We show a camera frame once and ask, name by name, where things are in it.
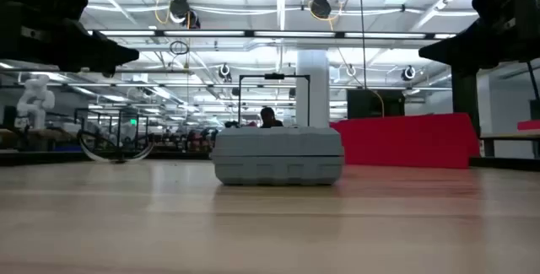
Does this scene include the black ceiling cable reel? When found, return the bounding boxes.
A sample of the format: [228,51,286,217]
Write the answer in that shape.
[168,0,202,30]
[309,0,333,21]

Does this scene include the person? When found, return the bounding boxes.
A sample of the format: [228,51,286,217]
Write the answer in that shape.
[258,105,285,129]

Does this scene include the white round pillar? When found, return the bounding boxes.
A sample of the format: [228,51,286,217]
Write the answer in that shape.
[295,49,331,129]

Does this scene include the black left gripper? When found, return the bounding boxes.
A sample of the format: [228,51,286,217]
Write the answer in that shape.
[0,14,141,75]

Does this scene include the thin black slanted pole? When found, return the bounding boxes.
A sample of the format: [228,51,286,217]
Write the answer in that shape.
[526,61,540,100]

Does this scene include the black background frame stand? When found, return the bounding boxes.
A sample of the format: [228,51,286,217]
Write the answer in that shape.
[237,72,311,128]

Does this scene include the wooden side table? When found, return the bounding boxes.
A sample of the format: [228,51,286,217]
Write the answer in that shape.
[479,129,540,158]

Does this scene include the small red box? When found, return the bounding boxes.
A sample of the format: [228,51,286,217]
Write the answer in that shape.
[517,119,540,132]

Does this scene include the red plastic bin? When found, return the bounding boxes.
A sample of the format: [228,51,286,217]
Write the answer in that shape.
[330,112,481,169]

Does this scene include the black upright post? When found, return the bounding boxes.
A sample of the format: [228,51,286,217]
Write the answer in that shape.
[451,67,482,137]

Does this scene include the grey plastic tool case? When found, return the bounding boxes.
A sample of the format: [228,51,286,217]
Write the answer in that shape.
[210,126,345,187]

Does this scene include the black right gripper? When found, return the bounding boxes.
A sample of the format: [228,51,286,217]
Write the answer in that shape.
[418,19,540,73]

